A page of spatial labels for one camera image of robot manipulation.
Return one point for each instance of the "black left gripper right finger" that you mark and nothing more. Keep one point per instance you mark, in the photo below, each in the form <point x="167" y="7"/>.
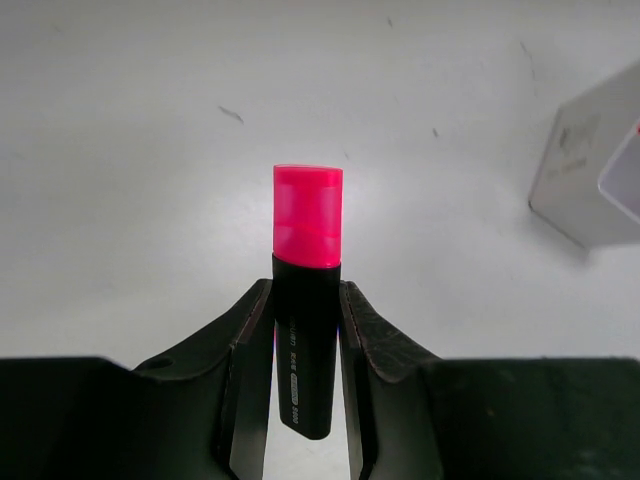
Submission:
<point x="413" y="415"/>

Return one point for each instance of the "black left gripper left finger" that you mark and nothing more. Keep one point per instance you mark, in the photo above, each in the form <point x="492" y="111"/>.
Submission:
<point x="198" y="410"/>

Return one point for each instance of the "pink highlighter marker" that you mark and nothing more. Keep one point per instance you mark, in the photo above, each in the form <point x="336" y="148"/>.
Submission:
<point x="306" y="265"/>

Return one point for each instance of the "white divided container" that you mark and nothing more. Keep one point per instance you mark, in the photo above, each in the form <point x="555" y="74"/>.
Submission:
<point x="587" y="185"/>

